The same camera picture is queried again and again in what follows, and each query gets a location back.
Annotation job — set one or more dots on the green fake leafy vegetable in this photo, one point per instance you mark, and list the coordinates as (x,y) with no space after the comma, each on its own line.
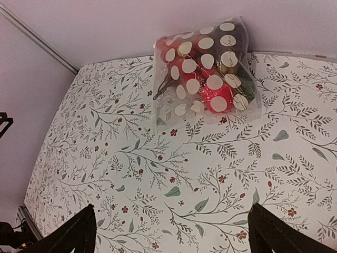
(247,87)

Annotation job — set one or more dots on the aluminium frame post left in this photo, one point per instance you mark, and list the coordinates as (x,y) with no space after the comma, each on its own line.
(37,39)

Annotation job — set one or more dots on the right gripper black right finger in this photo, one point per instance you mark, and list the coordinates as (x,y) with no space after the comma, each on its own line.
(268,233)

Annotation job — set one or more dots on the clear polka dot zip bag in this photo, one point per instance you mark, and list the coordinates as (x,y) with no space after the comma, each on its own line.
(231,46)

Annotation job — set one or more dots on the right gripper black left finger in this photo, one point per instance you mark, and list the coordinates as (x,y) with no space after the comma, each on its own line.
(76,235)

